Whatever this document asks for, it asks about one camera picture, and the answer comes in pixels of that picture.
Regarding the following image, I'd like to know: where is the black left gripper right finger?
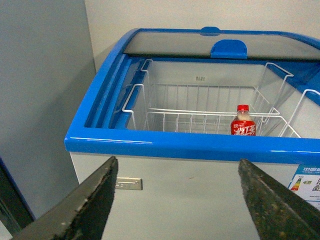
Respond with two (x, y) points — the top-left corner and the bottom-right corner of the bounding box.
(238, 158), (320, 240)

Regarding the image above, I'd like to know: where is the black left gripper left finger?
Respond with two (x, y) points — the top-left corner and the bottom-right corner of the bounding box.
(13, 156), (118, 240)

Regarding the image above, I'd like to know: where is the red iced tea bottle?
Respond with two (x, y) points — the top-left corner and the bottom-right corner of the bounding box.
(230, 104), (257, 136)

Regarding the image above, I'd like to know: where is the glass sliding freezer lid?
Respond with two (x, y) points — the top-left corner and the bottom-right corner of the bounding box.
(124, 27), (320, 61)

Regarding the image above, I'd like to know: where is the blue energy label sticker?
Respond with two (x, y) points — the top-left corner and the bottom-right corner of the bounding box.
(288, 164), (320, 210)

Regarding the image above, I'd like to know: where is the silver brand nameplate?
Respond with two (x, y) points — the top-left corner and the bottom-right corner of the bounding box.
(115, 177), (143, 191)

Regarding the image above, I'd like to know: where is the white blue chest freezer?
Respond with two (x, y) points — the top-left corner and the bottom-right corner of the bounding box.
(64, 28), (320, 240)

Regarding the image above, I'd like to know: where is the grey cabinet on left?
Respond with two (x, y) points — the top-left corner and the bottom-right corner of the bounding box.
(0, 0), (96, 218)

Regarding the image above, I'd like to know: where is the dark metal frame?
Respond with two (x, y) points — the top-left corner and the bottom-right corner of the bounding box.
(0, 160), (35, 236)

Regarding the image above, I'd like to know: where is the white wire basket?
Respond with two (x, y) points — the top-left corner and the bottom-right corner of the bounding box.
(121, 59), (294, 137)
(278, 89), (320, 139)

